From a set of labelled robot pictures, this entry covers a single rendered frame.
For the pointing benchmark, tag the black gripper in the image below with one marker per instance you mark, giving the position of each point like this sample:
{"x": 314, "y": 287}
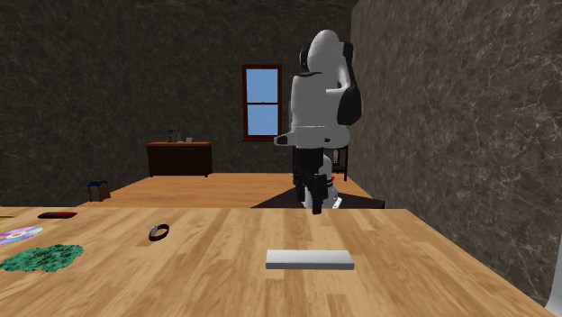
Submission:
{"x": 308, "y": 160}

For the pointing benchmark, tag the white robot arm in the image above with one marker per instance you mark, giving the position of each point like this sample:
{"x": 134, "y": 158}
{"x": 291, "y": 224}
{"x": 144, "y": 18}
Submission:
{"x": 312, "y": 105}

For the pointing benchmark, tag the dark side table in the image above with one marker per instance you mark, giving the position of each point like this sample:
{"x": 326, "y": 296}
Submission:
{"x": 340, "y": 162}

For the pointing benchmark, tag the red framed window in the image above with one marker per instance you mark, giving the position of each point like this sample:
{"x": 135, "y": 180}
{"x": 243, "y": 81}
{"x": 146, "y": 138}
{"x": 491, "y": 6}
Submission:
{"x": 262, "y": 103}

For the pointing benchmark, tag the flat grey box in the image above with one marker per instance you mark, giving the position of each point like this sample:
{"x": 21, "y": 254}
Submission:
{"x": 309, "y": 257}

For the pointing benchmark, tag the dark wooden dresser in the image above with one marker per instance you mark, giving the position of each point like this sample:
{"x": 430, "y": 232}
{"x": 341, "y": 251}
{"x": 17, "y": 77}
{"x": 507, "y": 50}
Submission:
{"x": 179, "y": 159}

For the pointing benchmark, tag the black wristband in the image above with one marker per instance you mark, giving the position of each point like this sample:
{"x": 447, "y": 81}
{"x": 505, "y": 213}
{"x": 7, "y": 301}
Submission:
{"x": 163, "y": 232}

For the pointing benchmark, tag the small stool with blue top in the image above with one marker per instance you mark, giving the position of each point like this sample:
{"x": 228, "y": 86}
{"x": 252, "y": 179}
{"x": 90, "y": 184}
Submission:
{"x": 98, "y": 188}

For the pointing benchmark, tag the red and black flat case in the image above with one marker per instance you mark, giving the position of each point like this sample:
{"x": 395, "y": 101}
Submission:
{"x": 57, "y": 214}

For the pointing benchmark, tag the white curved object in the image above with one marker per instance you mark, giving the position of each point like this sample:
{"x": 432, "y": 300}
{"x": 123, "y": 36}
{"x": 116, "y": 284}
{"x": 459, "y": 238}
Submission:
{"x": 556, "y": 285}

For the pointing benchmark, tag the green crumpled cloth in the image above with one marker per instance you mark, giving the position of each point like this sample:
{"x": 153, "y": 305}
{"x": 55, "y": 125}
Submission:
{"x": 41, "y": 258}

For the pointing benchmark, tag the shiny compact disc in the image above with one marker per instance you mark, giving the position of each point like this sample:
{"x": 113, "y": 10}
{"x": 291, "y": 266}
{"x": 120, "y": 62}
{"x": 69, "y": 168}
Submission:
{"x": 19, "y": 234}

